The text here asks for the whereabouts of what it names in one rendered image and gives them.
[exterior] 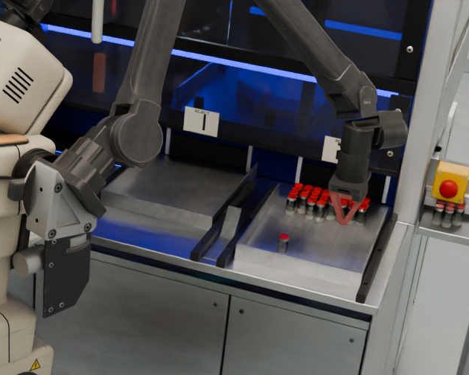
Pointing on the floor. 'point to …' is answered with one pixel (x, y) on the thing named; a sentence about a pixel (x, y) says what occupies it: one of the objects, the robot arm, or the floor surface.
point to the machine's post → (415, 170)
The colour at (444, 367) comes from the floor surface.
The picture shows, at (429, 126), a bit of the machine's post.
